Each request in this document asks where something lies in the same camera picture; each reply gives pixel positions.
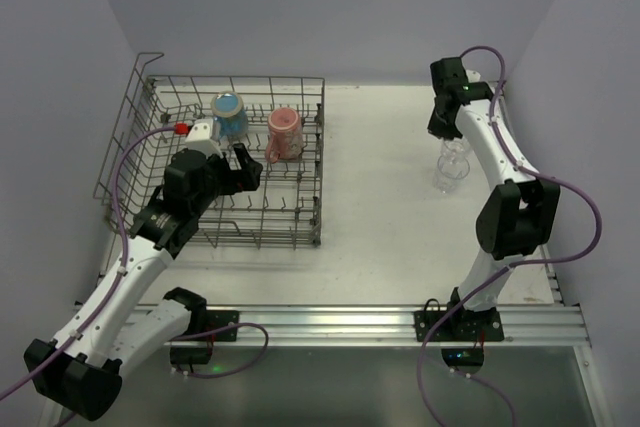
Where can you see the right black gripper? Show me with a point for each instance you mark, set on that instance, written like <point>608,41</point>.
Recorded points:
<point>441,123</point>

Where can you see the grey wire dish rack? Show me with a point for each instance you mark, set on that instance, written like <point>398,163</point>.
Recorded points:
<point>286,209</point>

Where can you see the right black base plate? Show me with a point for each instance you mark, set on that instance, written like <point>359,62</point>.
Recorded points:
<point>463,326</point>

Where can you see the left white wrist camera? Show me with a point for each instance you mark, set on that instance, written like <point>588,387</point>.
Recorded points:
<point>204,137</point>

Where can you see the blue patterned mug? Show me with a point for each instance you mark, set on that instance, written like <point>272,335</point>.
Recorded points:
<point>229,112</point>

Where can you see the right black controller box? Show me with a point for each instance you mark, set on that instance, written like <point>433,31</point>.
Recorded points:
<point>459,358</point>

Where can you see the left black controller box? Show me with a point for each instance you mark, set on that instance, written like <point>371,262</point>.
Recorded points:
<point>189,357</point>

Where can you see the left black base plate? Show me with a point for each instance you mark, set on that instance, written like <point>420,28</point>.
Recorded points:
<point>217,319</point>

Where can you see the black controller box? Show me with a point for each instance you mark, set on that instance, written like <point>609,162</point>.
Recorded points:
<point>189,357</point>
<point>459,358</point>

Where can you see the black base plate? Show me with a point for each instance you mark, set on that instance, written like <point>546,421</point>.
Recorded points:
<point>217,319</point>
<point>463,326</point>

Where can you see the clear glass cup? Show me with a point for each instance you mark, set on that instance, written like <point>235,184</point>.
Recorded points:
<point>455,149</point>
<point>450,173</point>

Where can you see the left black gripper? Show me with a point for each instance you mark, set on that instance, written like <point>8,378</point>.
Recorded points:
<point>235,173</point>

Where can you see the pink patterned mug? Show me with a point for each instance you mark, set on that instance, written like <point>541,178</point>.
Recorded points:
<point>285,135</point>

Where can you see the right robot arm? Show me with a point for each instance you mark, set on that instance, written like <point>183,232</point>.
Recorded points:
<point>516,218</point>

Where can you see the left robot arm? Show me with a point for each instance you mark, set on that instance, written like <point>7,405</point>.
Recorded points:
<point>82,368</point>

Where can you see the aluminium mounting rail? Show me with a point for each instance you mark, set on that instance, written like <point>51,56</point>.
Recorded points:
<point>395,326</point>

